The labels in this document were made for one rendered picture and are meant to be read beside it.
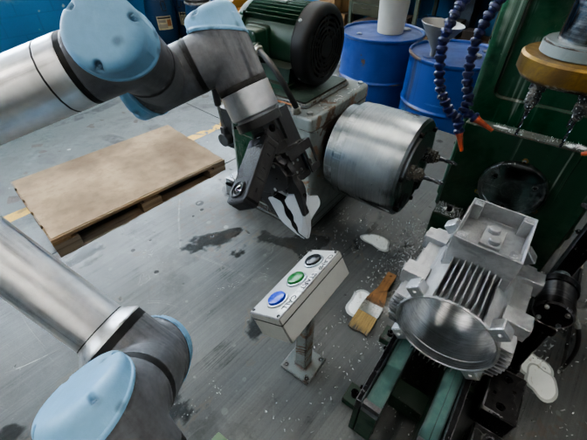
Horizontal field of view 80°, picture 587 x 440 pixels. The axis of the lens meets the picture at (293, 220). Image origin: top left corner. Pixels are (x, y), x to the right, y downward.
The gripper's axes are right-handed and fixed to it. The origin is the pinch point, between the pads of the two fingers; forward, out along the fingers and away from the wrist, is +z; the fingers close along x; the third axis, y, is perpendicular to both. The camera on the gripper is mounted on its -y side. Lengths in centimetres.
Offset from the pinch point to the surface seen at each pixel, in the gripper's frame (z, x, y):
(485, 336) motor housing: 28.2, -20.4, 10.4
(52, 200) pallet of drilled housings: -18, 223, 13
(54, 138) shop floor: -62, 328, 63
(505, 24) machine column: -14, -19, 64
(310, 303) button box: 8.2, -3.5, -7.2
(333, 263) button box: 6.4, -3.5, 0.7
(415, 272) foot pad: 12.5, -13.7, 7.1
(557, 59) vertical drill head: -8, -31, 41
